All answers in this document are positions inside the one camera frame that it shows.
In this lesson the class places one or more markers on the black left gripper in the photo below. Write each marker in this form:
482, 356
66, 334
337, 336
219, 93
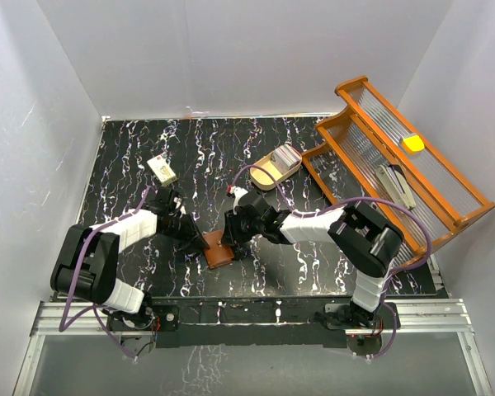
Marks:
193, 241

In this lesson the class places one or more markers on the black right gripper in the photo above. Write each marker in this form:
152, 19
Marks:
232, 235

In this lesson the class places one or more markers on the orange leather card holder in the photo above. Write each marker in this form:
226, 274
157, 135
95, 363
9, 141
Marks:
217, 254

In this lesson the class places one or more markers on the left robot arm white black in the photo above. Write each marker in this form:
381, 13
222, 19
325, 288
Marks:
86, 266

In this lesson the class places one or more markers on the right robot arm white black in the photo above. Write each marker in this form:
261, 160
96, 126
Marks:
368, 240

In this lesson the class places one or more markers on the beige oval plastic tray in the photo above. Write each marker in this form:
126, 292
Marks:
264, 175

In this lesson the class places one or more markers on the white staples box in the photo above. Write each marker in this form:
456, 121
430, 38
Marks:
162, 170

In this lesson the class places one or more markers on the orange wooden tiered rack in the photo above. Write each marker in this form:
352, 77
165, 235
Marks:
390, 158

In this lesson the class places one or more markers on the large grey black stapler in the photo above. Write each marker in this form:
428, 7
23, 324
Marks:
393, 180

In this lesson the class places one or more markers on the yellow sticky note block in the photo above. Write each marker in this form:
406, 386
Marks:
412, 144

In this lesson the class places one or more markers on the black base rail with mounts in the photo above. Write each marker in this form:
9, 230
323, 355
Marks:
258, 322

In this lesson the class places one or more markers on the aluminium frame profile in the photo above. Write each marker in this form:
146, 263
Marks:
432, 353

